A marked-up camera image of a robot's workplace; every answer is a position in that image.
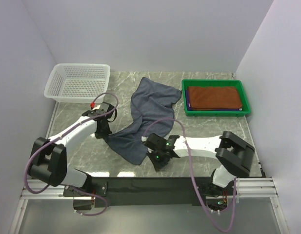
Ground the grey towel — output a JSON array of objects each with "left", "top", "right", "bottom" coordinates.
[{"left": 104, "top": 78, "right": 182, "bottom": 165}]

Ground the purple towel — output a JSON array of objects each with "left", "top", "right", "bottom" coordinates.
[{"left": 185, "top": 90, "right": 242, "bottom": 112}]

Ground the orange brown towel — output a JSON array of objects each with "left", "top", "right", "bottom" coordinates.
[{"left": 187, "top": 86, "right": 242, "bottom": 111}]

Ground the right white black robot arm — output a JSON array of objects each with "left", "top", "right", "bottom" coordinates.
[{"left": 141, "top": 131, "right": 255, "bottom": 195}]

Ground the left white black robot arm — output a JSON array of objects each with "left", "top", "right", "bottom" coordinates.
[{"left": 24, "top": 102, "right": 117, "bottom": 196}]

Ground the white plastic basket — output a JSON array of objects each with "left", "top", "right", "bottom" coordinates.
[{"left": 43, "top": 63, "right": 111, "bottom": 103}]

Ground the black base beam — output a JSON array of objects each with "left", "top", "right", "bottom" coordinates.
[{"left": 63, "top": 177, "right": 233, "bottom": 210}]

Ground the green plastic tray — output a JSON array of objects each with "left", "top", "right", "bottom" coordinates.
[{"left": 181, "top": 79, "right": 251, "bottom": 117}]

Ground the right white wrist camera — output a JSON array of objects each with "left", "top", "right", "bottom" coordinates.
[{"left": 141, "top": 136, "right": 148, "bottom": 142}]

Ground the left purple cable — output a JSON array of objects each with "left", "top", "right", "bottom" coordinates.
[{"left": 23, "top": 92, "right": 119, "bottom": 216}]

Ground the aluminium frame rail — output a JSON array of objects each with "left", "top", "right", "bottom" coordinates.
[{"left": 9, "top": 177, "right": 290, "bottom": 234}]

